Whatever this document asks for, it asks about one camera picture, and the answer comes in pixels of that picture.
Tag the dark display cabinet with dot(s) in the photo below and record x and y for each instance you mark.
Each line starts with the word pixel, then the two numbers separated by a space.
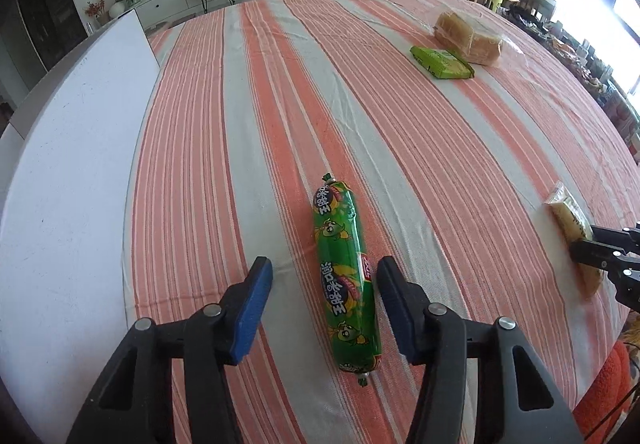
pixel 50 19

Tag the red flowers in vase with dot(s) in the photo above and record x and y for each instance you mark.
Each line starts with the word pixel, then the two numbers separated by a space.
pixel 95 6

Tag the bread loaf in clear bag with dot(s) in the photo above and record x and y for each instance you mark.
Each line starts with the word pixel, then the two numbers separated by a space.
pixel 467 36

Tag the white cardboard box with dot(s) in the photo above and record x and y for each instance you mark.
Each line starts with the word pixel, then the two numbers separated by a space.
pixel 65 199

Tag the orange fuzzy cushion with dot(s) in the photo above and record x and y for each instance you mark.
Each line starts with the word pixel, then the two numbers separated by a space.
pixel 605 394

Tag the green snack packet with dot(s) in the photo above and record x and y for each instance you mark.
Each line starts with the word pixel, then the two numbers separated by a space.
pixel 442 63

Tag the green corn sausage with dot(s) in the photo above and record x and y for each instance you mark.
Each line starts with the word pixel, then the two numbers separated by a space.
pixel 345 284

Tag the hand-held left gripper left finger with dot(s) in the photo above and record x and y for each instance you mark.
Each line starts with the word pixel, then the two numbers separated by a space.
pixel 250 309

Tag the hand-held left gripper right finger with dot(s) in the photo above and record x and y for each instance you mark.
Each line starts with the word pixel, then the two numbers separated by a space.
pixel 400 309

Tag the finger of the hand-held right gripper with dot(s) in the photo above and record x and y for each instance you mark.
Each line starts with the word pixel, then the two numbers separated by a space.
pixel 612 238
pixel 595 254

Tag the long clear and black packet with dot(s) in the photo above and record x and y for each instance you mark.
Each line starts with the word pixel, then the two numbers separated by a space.
pixel 567 216

